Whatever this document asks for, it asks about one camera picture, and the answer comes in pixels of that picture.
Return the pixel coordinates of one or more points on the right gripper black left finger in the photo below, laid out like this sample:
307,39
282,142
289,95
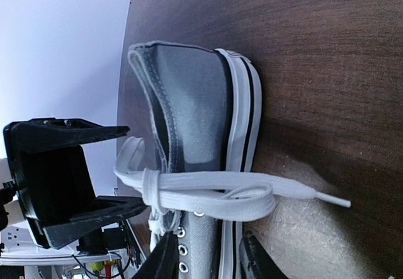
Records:
162,262

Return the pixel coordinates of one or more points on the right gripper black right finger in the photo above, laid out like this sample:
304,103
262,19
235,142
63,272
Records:
255,262

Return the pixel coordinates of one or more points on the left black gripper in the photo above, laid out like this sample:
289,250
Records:
51,178

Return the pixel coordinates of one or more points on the grey sneaker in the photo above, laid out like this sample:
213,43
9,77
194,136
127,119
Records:
195,174

